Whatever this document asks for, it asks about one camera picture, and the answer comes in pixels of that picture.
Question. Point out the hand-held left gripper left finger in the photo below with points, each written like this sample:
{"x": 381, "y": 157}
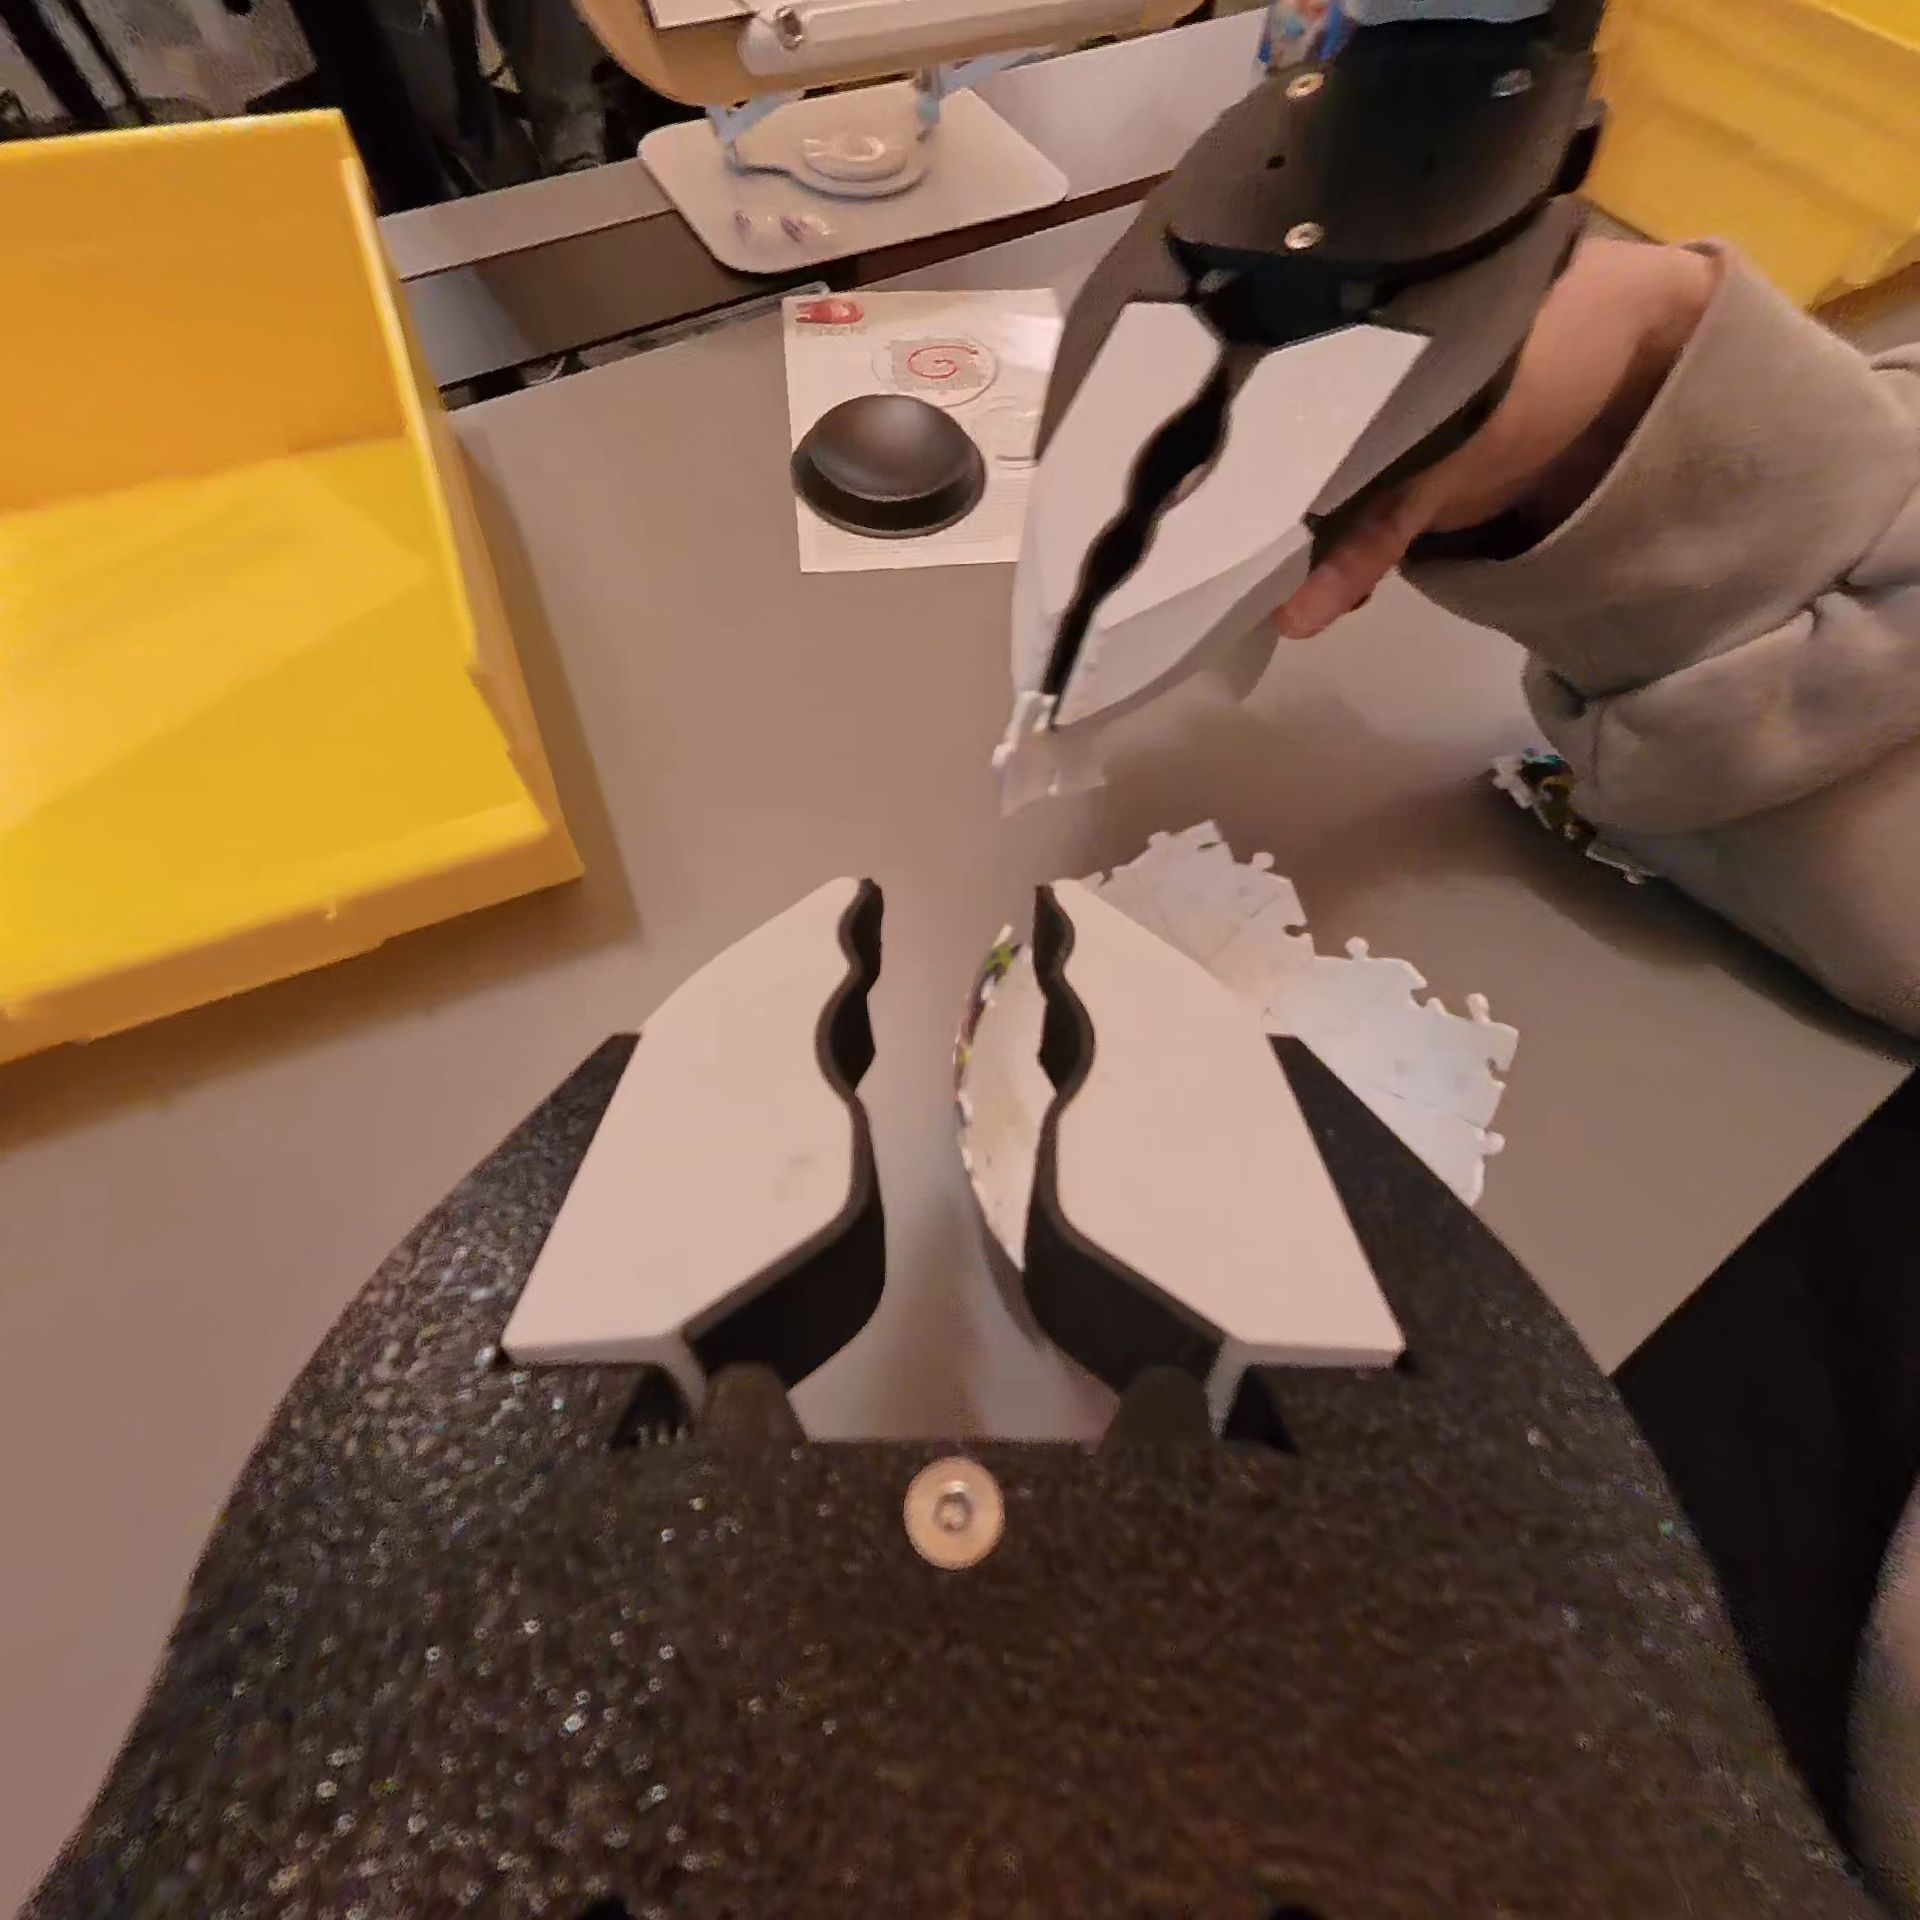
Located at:
{"x": 704, "y": 1172}

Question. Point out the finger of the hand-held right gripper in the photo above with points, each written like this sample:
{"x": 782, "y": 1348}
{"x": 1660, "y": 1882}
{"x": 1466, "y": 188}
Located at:
{"x": 1277, "y": 495}
{"x": 1089, "y": 465}

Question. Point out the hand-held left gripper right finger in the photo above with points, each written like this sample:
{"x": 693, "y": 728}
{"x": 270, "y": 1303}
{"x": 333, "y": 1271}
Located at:
{"x": 1215, "y": 1185}

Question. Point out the partly built puzzle ball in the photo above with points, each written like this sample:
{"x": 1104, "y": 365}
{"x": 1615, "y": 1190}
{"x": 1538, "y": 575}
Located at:
{"x": 1350, "y": 1020}

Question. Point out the curved jigsaw puzzle piece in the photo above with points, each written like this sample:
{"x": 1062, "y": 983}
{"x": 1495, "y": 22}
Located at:
{"x": 1038, "y": 758}

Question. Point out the person's right forearm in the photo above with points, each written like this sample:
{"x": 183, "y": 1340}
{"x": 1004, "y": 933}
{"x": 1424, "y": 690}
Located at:
{"x": 1770, "y": 599}

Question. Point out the black round ball stand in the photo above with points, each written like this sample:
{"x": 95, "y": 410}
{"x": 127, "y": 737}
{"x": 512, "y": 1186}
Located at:
{"x": 886, "y": 465}

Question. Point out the loose colourful puzzle pieces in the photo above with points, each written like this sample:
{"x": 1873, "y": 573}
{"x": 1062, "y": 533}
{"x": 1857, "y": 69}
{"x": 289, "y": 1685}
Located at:
{"x": 1559, "y": 804}

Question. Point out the person's right hand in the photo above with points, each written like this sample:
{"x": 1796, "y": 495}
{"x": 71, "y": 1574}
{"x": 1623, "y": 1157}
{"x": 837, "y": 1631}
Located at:
{"x": 1606, "y": 359}

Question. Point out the white instruction sheet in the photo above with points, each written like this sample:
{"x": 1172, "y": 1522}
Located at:
{"x": 839, "y": 338}

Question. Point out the white device with flat base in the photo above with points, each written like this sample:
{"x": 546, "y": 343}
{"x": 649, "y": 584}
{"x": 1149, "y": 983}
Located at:
{"x": 901, "y": 165}

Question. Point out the stack of yellow bins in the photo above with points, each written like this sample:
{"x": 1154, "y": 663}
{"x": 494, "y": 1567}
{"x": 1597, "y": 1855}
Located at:
{"x": 1770, "y": 136}

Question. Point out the wood-edged grey table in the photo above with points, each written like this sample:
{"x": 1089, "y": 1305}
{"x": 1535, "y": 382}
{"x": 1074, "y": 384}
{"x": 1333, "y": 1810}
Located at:
{"x": 599, "y": 255}

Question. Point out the yellow plastic bin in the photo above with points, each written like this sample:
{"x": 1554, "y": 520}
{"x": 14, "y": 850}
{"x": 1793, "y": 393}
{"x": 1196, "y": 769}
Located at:
{"x": 225, "y": 599}

